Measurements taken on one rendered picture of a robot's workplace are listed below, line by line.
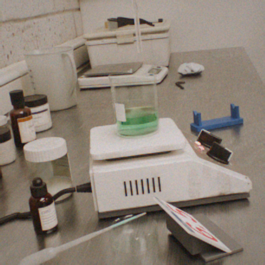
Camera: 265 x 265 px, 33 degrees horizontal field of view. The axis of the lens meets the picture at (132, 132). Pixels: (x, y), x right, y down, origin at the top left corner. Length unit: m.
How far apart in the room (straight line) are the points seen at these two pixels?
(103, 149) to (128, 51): 1.08
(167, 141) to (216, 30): 1.44
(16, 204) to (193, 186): 0.25
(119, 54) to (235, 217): 1.14
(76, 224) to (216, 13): 1.50
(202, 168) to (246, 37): 1.46
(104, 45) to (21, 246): 1.15
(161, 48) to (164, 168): 1.08
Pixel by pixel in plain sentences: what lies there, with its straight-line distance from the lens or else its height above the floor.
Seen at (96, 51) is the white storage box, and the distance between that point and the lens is 1.63.
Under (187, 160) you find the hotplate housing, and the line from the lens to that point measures 0.56.
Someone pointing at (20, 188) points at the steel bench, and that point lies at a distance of 0.72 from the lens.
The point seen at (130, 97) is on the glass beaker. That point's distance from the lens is 0.57.
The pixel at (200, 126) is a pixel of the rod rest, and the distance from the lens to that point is 0.87.
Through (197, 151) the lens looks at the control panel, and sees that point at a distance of 0.59.
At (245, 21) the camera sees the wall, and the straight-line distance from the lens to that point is 1.98.
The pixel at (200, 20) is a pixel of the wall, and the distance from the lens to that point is 1.97.
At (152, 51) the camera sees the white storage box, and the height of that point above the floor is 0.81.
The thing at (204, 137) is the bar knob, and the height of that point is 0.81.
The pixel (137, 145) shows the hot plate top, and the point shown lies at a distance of 0.56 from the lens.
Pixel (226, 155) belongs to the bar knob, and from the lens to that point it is 0.59.
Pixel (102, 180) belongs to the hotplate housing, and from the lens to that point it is 0.55.
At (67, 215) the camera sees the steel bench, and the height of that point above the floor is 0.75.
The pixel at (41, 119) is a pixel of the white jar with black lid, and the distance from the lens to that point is 1.00.
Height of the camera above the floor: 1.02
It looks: 17 degrees down
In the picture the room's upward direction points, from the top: 7 degrees counter-clockwise
